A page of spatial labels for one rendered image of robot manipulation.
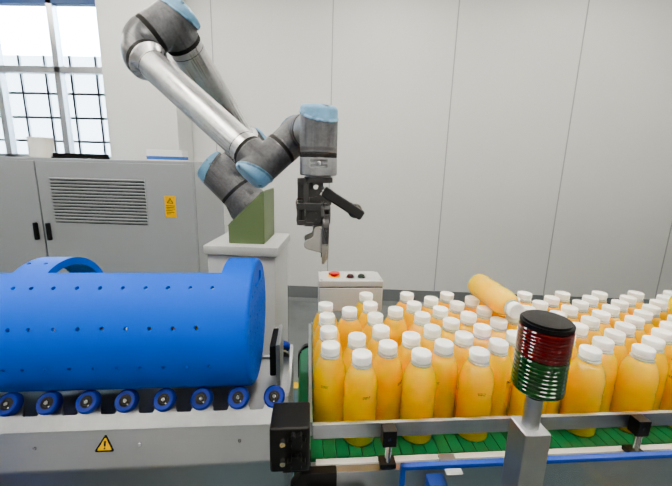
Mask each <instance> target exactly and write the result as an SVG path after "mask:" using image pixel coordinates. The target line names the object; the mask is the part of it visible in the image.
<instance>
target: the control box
mask: <svg viewBox="0 0 672 486"><path fill-rule="evenodd" d="M329 272H330V271H318V304H319V302H321V301H329V302H332V303H333V311H342V308H343V307H345V306H353V307H356V305H357V303H358V302H359V294H360V292H364V291H367V292H371V293H372V294H373V299H372V300H373V301H374V302H377V304H378V308H377V310H378V311H381V310H382V292H383V288H382V287H383V280H382V279H381V277H380V275H379V274H378V272H377V271H338V272H340V274H339V275H337V276H336V277H333V276H331V275H329ZM345 273H346V274H345ZM347 273H348V274H349V273H351V274H353V275H354V277H353V278H348V277H347ZM357 273H358V274H360V273H362V274H364V275H365V277H364V278H359V277H358V274H357Z"/></svg>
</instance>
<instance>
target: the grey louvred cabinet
mask: <svg viewBox="0 0 672 486"><path fill-rule="evenodd" d="M202 163H203V162H189V161H150V160H113V159H74V158H36V157H0V273H13V272H14V271H15V270H16V269H18V268H19V267H20V266H22V265H23V264H25V263H27V262H29V261H31V260H34V259H37V258H41V257H84V258H87V259H90V260H91V261H93V262H95V263H96V264H97V265H98V266H99V267H100V268H101V270H102V271H103V273H209V268H208V254H204V252H203V245H205V244H207V243H209V242H211V241H213V240H214V239H216V238H218V237H220V236H222V235H224V234H225V224H224V203H223V202H222V201H221V200H220V199H219V198H218V197H217V196H216V195H215V194H214V193H213V192H212V191H211V190H210V189H209V188H208V187H207V186H206V185H205V184H203V182H202V181H201V180H200V179H199V177H198V175H197V172H198V169H199V167H200V166H201V164H202Z"/></svg>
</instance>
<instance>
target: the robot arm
mask: <svg viewBox="0 0 672 486"><path fill-rule="evenodd" d="M200 28H201V25H200V22H199V21H198V19H197V17H196V16H195V14H194V13H193V12H192V10H191V9H190V8H189V7H188V6H187V5H186V4H185V3H184V2H183V1H182V0H156V1H155V2H153V3H152V4H150V5H149V6H147V7H146V8H145V9H143V10H142V11H140V12H139V13H137V14H136V15H135V16H132V17H131V18H130V19H129V20H128V21H127V22H126V24H125V26H124V28H123V30H122V33H121V37H120V52H121V56H122V59H123V61H124V63H125V65H126V67H127V68H128V69H129V70H130V72H132V73H133V74H134V75H135V76H136V77H137V78H139V79H141V80H145V81H149V82H150V83H151V84H152V85H153V86H154V87H156V88H157V89H158V90H159V91H160V92H161V93H162V94H163V95H164V96H165V97H166V98H167V99H169V100H170V101H171V102H172V103H173V104H174V105H175V106H176V107H177V108H178V109H179V110H181V111H182V112H183V113H184V114H185V115H186V116H187V117H188V118H189V119H190V120H191V121H192V122H194V123H195V124H196V125H197V126H198V127H199V128H200V129H201V130H202V131H203V132H204V133H206V134H207V135H208V136H209V137H210V138H211V139H212V140H213V141H214V142H215V143H216V144H217V145H219V146H220V147H221V148H222V149H223V150H224V151H225V152H224V153H223V154H221V152H219V151H216V152H214V153H212V154H211V155H210V156H208V157H207V158H206V160H204V162H203V163H202V164H201V166H200V167H199V169H198V172H197V175H198V177H199V179H200V180H201V181H202V182H203V184H205V185H206V186H207V187H208V188H209V189H210V190H211V191H212V192H213V193H214V194H215V195H216V196H217V197H218V198H219V199H220V200H221V201H222V202H223V203H224V204H225V206H226V207H227V209H228V211H229V214H230V216H231V218H232V219H234V218H235V217H237V216H238V215H239V214H240V213H241V212H242V211H243V210H244V209H245V208H246V207H247V206H248V205H249V204H250V203H251V202H252V201H253V200H254V199H255V198H256V197H257V196H258V195H259V193H260V192H262V191H263V190H262V189H260V188H264V187H265V186H267V185H268V184H269V183H271V182H273V180H274V179H275V178H276V177H277V176H278V175H279V174H280V173H281V172H282V171H283V170H285V169H286V168H287V167H288V166H289V165H290V164H291V163H292V162H294V161H295V160H296V159H297V158H298V157H299V156H300V175H305V177H304V178H297V199H296V212H297V216H296V222H297V225H305V226H312V227H313V231H312V232H311V233H309V234H306V235H305V237H304V239H305V242H304V247H305V248H306V249H308V250H312V251H315V252H319V253H321V257H322V264H324V263H325V262H326V260H327V258H328V247H329V224H330V220H331V206H330V205H331V204H332V203H333V204H335V205H336V206H338V207H339V208H341V209H343V210H344V211H346V212H347V213H348V214H349V216H350V217H352V218H357V219H358V220H360V219H361V218H362V217H363V215H364V211H363V210H362V207H361V206H360V205H359V204H353V203H352V202H350V201H349V200H347V199H346V198H344V197H342V196H341V195H339V194H338V193H336V192H335V191H333V190H332V189H330V188H329V187H325V189H324V186H323V183H333V177H331V176H336V175H337V141H338V121H339V118H338V109H337V108H336V107H335V106H333V105H327V104H317V103H304V104H301V106H300V110H299V113H300V114H297V115H292V116H289V117H287V118H286V119H285V120H284V121H283V122H282V123H281V125H280V127H279V128H278V129H277V130H276V131H274V132H273V133H272V134H270V135H269V136H268V137H266V136H265V135H264V133H263V132H262V131H261V130H260V129H258V128H256V127H255V128H254V127H252V126H249V125H248V123H247V122H246V120H245V118H244V116H243V114H242V113H241V111H240V109H239V107H238V105H237V104H236V102H235V100H234V98H233V97H232V95H231V93H230V91H229V89H228V88H227V86H226V84H225V82H224V80H223V79H222V77H221V75H220V73H219V72H218V70H217V68H216V66H215V64H214V63H213V61H212V59H211V57H210V55H209V54H208V52H207V50H206V48H205V47H204V45H203V43H202V41H201V38H200V36H199V34H198V32H197V30H198V31H199V29H200ZM167 52H168V54H169V55H170V56H171V57H172V58H173V60H174V61H175V63H176V64H177V66H178V67H179V68H178V67H177V66H176V65H174V64H173V63H172V62H171V61H170V60H169V59H168V58H167V54H166V53H167ZM250 183H251V184H250ZM314 185H318V188H317V189H314V188H313V187H314ZM322 190H323V191H322ZM321 192H322V195H321V194H320V193H321ZM320 226H321V227H320Z"/></svg>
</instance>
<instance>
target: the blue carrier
mask: <svg viewBox="0 0 672 486"><path fill-rule="evenodd" d="M63 268H64V269H66V270H67V271H68V272H69V273H57V272H58V271H60V270H61V269H63ZM169 288H170V289H169ZM191 288H192V289H191ZM212 288H214V289H212ZM265 312H266V294H265V277H264V270H263V265H262V263H261V261H260V259H258V258H229V259H228V260H227V261H226V263H225V265H224V267H223V270H222V273H103V271H102V270H101V268H100V267H99V266H98V265H97V264H96V263H95V262H93V261H91V260H90V259H87V258H84V257H41V258H37V259H34V260H31V261H29V262H27V263H25V264H23V265H22V266H20V267H19V268H18V269H16V270H15V271H14V272H13V273H0V392H29V391H67V390H105V389H143V388H181V387H219V386H250V385H253V384H254V383H255V382H256V380H257V377H258V374H259V370H260V366H261V360H262V353H263V344H264V333H265ZM196 326H197V327H198V329H195V327H196ZM126 327H127V330H126ZM149 327H151V330H150V329H149ZM172 327H174V328H175V329H174V330H173V329H172ZM78 328H79V330H78ZM102 328H103V329H104V330H102ZM29 329H30V331H29ZM54 329H55V331H54ZM9 330H10V331H9Z"/></svg>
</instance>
